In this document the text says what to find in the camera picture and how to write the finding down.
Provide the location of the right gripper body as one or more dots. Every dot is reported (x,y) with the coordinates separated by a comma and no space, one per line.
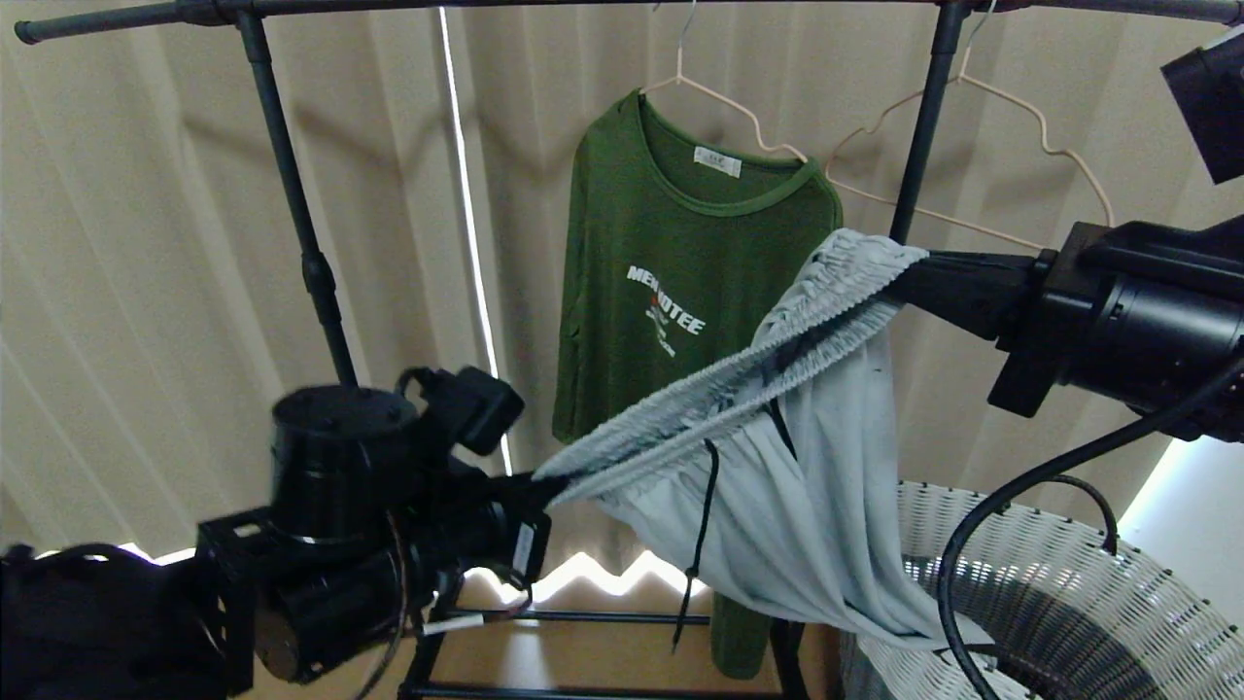
(1147,340)

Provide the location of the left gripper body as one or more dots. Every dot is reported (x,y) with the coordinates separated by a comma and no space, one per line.
(486,535)

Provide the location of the pink clothes hanger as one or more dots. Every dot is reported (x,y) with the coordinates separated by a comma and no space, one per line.
(724,97)
(1001,94)

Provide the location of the pale grey shorts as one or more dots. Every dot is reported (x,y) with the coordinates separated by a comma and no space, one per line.
(826,506)

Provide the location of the green long-sleeved shirt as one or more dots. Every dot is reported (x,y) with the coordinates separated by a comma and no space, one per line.
(680,253)

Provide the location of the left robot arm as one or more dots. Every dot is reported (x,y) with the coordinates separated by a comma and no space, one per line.
(340,467)

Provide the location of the white laundry basket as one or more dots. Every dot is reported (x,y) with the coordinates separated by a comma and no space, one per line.
(1118,603)

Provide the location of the black clothes rack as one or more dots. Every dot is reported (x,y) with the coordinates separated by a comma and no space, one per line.
(316,282)

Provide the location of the beige curtain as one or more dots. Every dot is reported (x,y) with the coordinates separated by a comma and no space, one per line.
(146,243)

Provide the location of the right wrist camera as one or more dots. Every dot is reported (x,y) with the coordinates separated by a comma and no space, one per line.
(1210,107)

